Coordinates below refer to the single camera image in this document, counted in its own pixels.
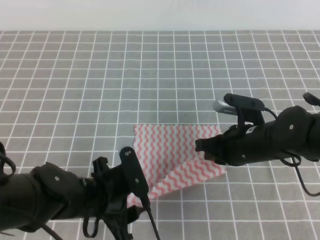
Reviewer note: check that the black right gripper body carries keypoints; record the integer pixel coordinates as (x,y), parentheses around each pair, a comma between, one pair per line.
(250,144)

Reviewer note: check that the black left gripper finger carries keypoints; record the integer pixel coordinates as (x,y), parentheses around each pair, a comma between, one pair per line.
(133,213)
(118,228)

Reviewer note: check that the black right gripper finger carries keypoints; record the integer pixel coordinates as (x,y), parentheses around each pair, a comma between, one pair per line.
(217,158)
(210,145)

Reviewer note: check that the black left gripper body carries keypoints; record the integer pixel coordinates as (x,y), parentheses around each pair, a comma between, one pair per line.
(109,196)

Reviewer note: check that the pink white wavy towel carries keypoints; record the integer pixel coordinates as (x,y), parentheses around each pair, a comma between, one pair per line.
(168,158)

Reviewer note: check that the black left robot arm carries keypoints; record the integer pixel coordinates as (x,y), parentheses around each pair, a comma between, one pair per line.
(29,200)

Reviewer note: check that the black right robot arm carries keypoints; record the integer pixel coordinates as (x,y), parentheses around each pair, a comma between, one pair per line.
(293,133)

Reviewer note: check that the grey checked tablecloth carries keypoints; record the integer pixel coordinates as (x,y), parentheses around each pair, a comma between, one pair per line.
(69,97)

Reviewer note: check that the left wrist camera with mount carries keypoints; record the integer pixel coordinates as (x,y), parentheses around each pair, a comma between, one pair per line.
(133,173)

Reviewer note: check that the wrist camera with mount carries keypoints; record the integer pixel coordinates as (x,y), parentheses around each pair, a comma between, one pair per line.
(133,173)
(247,109)

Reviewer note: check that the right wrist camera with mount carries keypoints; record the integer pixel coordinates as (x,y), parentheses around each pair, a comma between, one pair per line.
(247,109)

